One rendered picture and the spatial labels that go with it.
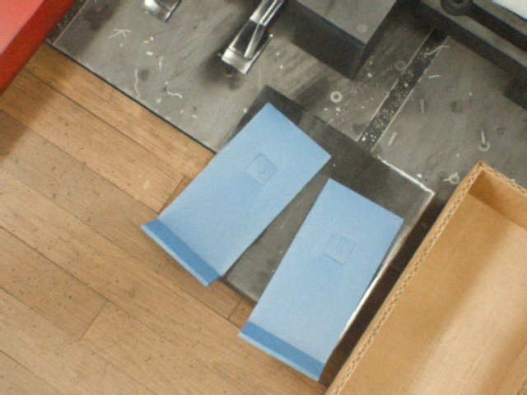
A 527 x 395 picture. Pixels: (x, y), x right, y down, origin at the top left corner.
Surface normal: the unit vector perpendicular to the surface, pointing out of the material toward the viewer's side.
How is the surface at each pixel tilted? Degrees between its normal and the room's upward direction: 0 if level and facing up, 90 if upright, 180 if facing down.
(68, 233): 0
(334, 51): 90
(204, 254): 0
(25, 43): 90
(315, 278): 0
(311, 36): 90
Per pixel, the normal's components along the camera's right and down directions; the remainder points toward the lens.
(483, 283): 0.05, -0.25
